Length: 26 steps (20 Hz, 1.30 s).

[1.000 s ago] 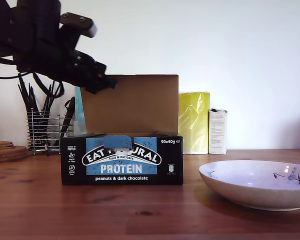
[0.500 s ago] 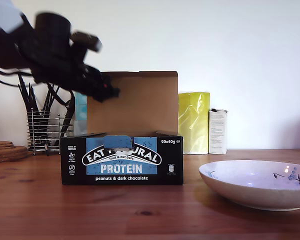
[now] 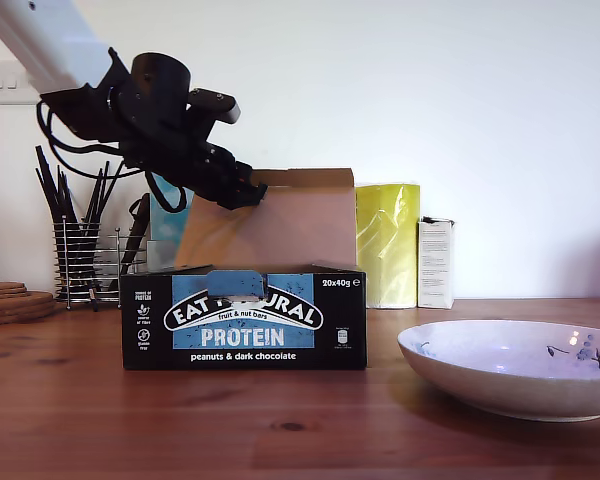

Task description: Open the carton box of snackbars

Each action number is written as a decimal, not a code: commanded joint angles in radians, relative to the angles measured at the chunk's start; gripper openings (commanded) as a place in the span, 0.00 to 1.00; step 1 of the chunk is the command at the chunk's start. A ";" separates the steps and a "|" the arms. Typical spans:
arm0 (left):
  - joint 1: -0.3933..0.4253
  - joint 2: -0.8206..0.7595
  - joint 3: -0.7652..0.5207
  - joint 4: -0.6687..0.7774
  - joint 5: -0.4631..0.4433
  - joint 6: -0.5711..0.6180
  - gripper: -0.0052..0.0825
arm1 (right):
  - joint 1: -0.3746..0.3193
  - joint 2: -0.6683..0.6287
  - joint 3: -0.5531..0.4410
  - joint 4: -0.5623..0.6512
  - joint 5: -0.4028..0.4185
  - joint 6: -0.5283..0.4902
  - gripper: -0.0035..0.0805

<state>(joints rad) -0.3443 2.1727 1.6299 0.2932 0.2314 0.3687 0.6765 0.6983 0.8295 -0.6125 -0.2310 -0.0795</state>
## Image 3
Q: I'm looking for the black snack bar carton box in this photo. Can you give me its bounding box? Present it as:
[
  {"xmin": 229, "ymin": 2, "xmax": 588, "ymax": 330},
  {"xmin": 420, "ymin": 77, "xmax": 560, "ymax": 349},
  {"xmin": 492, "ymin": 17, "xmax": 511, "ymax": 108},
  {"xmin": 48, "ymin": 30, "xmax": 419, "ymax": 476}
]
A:
[{"xmin": 119, "ymin": 168, "xmax": 369, "ymax": 372}]

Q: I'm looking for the blue cloud print tissue box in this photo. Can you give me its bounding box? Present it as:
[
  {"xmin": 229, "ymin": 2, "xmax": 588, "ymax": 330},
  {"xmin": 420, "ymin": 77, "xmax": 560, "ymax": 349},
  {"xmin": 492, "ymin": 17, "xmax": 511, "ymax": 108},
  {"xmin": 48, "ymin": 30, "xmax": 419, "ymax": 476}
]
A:
[{"xmin": 149, "ymin": 177, "xmax": 195, "ymax": 242}]

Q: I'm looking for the grey cloud print tissue box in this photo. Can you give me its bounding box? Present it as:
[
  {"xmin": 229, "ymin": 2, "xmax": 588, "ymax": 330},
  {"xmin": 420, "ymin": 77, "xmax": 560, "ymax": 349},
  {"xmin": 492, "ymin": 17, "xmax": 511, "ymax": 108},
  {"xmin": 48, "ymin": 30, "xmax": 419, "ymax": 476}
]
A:
[{"xmin": 147, "ymin": 239, "xmax": 180, "ymax": 274}]

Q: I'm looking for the white printed carton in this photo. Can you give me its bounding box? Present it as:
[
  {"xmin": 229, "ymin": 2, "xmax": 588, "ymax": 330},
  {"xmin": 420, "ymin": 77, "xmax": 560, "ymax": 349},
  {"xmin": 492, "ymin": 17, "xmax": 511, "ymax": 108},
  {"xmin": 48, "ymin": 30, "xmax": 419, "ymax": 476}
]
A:
[{"xmin": 417, "ymin": 216, "xmax": 456, "ymax": 310}]

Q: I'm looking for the black stick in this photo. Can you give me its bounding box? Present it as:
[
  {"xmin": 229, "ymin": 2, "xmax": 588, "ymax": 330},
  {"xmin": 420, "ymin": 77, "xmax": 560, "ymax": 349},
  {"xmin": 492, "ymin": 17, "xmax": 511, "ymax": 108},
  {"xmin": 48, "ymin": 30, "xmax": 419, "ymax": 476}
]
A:
[
  {"xmin": 83, "ymin": 169, "xmax": 105, "ymax": 225},
  {"xmin": 92, "ymin": 161, "xmax": 112, "ymax": 225},
  {"xmin": 35, "ymin": 145, "xmax": 70, "ymax": 225},
  {"xmin": 97, "ymin": 160, "xmax": 127, "ymax": 220},
  {"xmin": 35, "ymin": 168, "xmax": 60, "ymax": 225},
  {"xmin": 57, "ymin": 166, "xmax": 70, "ymax": 224}
]

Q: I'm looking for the yellow plastic wrapped roll pack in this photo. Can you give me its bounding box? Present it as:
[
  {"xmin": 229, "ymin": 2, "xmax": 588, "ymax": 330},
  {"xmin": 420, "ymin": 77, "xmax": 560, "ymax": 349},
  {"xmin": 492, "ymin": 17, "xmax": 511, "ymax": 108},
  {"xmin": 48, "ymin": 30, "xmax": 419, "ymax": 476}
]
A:
[{"xmin": 354, "ymin": 183, "xmax": 422, "ymax": 310}]

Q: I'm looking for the white floral ceramic bowl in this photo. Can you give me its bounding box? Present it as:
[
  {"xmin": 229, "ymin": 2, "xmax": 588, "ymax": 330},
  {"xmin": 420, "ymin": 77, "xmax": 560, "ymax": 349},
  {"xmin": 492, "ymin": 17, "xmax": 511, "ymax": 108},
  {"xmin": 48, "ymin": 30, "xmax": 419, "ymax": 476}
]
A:
[{"xmin": 397, "ymin": 319, "xmax": 600, "ymax": 423}]

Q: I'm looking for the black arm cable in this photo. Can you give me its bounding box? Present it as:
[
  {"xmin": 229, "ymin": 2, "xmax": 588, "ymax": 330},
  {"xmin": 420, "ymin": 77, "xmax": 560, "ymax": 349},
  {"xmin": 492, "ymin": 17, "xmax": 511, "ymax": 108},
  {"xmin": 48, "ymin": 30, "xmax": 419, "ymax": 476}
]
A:
[
  {"xmin": 143, "ymin": 169, "xmax": 189, "ymax": 212},
  {"xmin": 35, "ymin": 97, "xmax": 146, "ymax": 182}
]

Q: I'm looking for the black handled utensil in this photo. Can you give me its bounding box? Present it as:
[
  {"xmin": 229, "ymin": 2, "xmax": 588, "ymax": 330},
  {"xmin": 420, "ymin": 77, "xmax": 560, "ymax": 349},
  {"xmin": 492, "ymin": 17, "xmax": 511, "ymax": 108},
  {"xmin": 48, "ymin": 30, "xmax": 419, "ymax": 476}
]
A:
[{"xmin": 121, "ymin": 193, "xmax": 152, "ymax": 274}]

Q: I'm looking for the chrome wire utensil holder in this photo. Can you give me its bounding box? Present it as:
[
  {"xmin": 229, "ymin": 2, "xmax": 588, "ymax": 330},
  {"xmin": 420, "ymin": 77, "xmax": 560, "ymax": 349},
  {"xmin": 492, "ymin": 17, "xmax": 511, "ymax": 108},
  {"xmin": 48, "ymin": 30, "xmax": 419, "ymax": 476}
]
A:
[{"xmin": 53, "ymin": 215, "xmax": 151, "ymax": 312}]

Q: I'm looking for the white wall light switch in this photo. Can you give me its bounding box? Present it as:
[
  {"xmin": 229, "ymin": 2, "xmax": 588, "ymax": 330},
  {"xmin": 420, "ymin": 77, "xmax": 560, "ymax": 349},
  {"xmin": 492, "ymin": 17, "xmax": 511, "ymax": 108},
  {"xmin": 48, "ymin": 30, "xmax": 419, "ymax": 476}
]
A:
[{"xmin": 0, "ymin": 59, "xmax": 44, "ymax": 106}]

